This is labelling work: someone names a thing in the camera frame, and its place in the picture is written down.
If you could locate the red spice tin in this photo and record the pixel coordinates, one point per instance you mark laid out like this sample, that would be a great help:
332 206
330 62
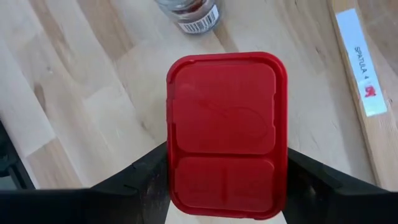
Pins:
227 130

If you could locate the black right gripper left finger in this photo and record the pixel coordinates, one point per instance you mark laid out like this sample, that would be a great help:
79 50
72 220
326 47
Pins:
93 205

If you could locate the black aluminium rig frame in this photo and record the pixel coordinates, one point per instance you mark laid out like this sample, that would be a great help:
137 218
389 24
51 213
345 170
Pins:
9 161

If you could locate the long flat wooden spatula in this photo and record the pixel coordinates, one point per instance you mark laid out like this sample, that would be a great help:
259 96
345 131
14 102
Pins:
360 62

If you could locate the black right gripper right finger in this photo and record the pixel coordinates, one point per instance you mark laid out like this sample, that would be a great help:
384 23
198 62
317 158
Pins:
342 205

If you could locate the cork-lid glass spice jar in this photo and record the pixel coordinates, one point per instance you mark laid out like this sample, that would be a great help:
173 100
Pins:
192 12

